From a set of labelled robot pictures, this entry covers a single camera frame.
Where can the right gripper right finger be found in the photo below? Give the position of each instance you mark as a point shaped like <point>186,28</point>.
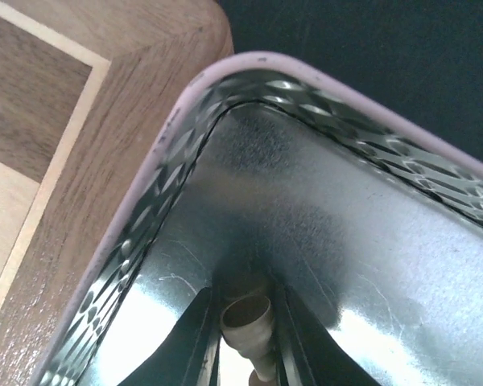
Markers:
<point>306,353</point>

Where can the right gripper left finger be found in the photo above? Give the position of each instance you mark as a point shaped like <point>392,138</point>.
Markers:
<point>190,354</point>

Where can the pink plastic basket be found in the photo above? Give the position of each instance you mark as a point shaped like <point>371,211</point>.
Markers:
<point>269,172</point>

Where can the wooden chessboard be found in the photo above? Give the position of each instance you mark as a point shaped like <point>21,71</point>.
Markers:
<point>142,54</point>

